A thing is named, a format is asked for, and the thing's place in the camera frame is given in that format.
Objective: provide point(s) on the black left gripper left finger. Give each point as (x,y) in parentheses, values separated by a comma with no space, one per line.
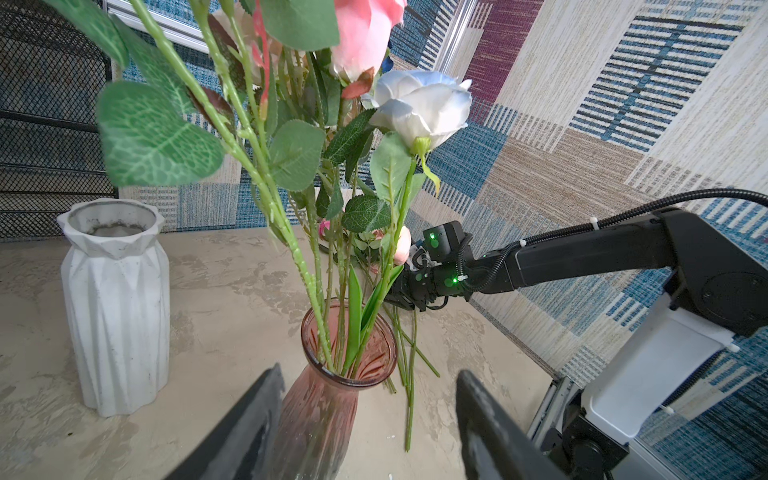
(239,445)

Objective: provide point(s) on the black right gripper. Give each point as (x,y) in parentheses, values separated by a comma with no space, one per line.
(430,275)

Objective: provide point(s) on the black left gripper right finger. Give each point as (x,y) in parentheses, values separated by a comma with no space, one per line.
(493,446)

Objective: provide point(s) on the pink tulip stem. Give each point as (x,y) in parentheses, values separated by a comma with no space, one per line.
(393,252)

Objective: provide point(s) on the pink ribbed glass vase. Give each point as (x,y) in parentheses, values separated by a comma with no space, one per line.
(318,412)

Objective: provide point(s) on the white single rose stem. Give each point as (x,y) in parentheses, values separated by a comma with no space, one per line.
(417,111)

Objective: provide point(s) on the blue rose stem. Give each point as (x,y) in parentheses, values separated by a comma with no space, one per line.
(387,65)

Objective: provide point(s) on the white ribbed ceramic vase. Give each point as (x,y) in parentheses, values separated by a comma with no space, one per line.
(116,286)

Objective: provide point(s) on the pink rose stem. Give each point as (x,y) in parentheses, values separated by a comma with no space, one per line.
(365,29)

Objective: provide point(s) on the white blue rose spray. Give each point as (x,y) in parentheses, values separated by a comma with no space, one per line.
(167,129)

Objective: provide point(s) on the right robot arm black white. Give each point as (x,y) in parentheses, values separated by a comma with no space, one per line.
(695,292)

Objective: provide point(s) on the pile of artificial flowers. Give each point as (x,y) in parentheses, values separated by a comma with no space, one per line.
(351,251)

